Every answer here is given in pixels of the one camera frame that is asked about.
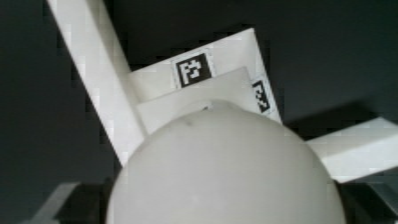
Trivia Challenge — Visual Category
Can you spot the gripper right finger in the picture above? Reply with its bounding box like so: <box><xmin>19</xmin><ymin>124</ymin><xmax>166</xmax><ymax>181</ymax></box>
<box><xmin>339</xmin><ymin>183</ymin><xmax>398</xmax><ymax>224</ymax></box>

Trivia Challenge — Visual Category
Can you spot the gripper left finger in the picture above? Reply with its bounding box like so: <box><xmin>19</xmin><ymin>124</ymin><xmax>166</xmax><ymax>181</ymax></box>
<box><xmin>17</xmin><ymin>181</ymin><xmax>111</xmax><ymax>224</ymax></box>

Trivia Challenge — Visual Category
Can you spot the white lamp bulb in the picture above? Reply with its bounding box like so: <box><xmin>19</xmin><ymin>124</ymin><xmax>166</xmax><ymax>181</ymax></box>
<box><xmin>106</xmin><ymin>101</ymin><xmax>346</xmax><ymax>224</ymax></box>

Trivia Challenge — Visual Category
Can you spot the white lamp base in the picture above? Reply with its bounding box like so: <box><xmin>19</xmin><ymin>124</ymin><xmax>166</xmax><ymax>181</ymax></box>
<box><xmin>127</xmin><ymin>28</ymin><xmax>280</xmax><ymax>133</ymax></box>

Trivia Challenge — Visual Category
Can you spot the white table border frame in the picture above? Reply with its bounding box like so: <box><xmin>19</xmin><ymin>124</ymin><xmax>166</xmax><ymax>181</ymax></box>
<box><xmin>46</xmin><ymin>0</ymin><xmax>398</xmax><ymax>183</ymax></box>

